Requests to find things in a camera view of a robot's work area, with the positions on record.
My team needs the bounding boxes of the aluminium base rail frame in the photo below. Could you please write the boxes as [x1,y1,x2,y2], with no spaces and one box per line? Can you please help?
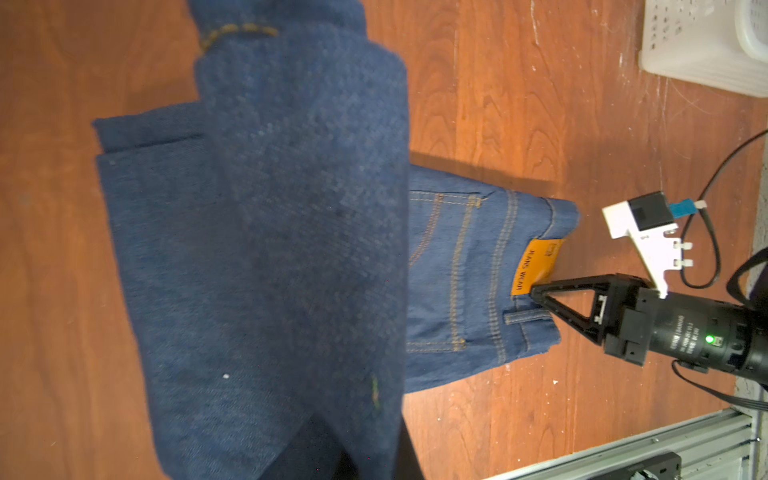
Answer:
[497,408,767,479]

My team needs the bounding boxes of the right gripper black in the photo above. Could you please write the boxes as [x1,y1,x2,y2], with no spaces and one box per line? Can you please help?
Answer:
[530,274,652,366]

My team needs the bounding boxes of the white plastic laundry basket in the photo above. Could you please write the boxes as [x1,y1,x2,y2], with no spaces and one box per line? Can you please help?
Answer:
[639,0,767,98]

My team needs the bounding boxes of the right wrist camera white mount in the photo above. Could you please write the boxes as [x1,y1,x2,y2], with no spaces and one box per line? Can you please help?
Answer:
[602,191,707,299]

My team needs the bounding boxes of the blue denim trousers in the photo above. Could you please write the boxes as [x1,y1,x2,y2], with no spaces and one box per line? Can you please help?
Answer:
[94,1,579,479]

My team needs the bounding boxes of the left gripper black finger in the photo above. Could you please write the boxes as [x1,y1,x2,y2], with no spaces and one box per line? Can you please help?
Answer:
[393,419,425,480]

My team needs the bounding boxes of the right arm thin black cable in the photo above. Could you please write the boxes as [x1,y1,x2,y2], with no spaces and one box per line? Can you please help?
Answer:
[671,128,768,412]

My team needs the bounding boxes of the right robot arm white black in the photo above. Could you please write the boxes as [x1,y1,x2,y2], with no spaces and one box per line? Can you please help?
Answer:
[530,250,767,383]

